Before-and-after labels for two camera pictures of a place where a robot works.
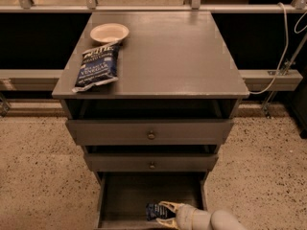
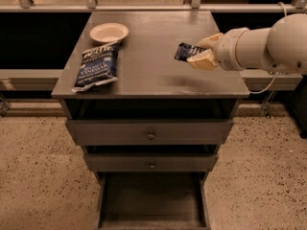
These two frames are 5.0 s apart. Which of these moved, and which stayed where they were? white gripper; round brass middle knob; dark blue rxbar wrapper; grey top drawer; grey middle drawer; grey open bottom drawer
Moved: white gripper; dark blue rxbar wrapper
Stayed: grey top drawer; grey middle drawer; grey open bottom drawer; round brass middle knob
